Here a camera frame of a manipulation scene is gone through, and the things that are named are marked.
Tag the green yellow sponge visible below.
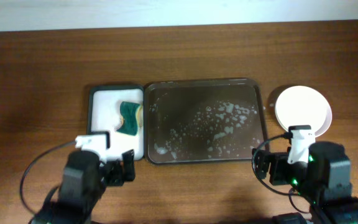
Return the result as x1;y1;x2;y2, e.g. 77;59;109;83
116;101;143;136

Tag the pinkish white plate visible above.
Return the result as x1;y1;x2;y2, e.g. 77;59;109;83
275;85;333;137

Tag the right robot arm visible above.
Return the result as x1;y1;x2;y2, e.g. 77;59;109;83
252;141;358;223

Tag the small dark tray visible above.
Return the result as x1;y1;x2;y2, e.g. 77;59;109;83
86;84;145;162

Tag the large brown tray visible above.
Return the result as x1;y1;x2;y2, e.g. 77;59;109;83
144;78;267;165

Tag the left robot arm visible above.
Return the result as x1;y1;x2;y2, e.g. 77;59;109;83
29;150;135;224

